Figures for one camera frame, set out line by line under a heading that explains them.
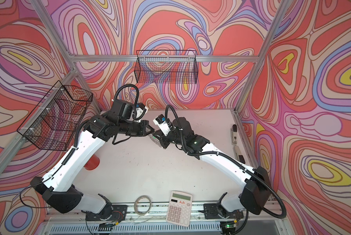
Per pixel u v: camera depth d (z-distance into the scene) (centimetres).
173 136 61
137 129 58
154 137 70
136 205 75
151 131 66
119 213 72
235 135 100
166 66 98
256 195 40
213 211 75
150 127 65
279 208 37
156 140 75
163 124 61
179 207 73
